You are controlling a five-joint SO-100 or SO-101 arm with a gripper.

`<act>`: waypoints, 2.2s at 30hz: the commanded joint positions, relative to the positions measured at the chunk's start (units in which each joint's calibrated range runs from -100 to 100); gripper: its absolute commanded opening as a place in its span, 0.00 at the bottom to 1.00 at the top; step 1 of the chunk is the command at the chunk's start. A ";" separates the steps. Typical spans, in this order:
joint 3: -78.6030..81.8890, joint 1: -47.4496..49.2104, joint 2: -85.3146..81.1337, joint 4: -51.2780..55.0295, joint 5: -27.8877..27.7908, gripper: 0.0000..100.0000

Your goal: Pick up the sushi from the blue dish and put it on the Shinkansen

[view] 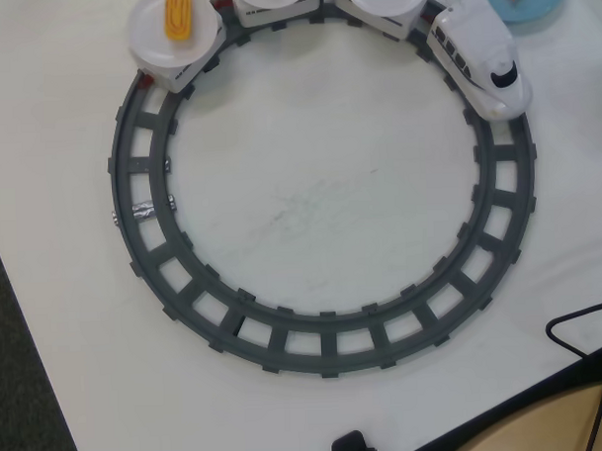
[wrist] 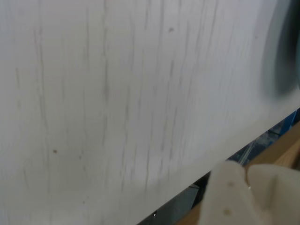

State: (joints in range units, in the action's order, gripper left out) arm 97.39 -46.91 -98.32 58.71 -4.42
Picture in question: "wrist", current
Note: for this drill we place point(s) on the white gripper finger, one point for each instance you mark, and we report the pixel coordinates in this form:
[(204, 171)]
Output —
[(279, 199), (225, 199)]

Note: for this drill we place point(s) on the grey circular toy rail track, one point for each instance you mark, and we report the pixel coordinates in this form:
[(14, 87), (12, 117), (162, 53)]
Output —
[(287, 47)]

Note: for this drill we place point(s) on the tan wooden board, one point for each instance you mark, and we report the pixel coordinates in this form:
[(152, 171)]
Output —
[(284, 145)]

